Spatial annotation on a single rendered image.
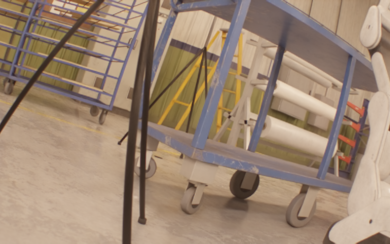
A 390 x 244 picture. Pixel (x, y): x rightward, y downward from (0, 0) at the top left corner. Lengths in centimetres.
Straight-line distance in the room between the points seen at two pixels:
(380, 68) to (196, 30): 615
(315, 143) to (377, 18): 403
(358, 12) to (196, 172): 955
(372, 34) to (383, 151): 57
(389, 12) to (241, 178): 147
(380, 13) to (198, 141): 111
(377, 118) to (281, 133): 371
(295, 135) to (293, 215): 336
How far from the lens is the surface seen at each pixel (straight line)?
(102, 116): 440
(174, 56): 762
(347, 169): 1016
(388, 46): 203
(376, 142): 173
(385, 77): 188
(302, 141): 566
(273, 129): 529
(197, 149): 175
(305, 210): 231
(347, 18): 1053
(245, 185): 272
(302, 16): 202
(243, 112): 540
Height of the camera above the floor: 44
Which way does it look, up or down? 2 degrees down
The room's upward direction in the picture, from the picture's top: 18 degrees clockwise
